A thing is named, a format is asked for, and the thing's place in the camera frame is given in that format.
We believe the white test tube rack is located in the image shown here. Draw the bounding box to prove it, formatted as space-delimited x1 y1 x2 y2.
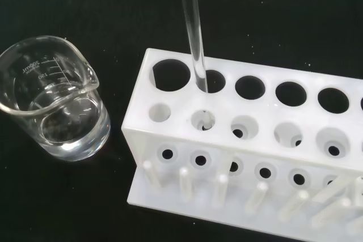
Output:
121 48 363 242

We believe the black bench cloth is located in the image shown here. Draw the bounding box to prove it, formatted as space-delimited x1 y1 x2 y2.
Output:
0 0 363 242

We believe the clear glass beaker with water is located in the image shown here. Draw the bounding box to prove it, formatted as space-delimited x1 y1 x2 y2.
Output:
0 35 111 162

